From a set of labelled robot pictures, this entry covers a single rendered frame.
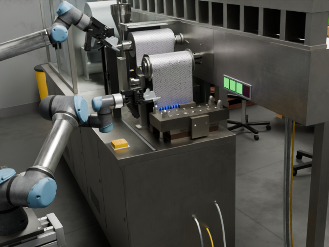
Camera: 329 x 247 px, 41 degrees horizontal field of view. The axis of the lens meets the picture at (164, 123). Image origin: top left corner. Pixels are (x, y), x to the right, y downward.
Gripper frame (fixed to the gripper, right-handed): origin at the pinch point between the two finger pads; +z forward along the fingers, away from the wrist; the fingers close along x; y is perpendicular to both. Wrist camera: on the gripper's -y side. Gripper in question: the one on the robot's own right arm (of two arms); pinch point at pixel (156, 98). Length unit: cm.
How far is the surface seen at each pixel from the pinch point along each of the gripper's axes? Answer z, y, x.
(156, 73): 0.7, 13.5, -0.3
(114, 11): 2, 40, 74
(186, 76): 18.2, 9.7, -0.3
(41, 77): -21, -55, 329
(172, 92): 9.0, 1.9, -0.3
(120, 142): -25.9, -16.6, -11.2
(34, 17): -14, 12, 377
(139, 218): -23, -54, -26
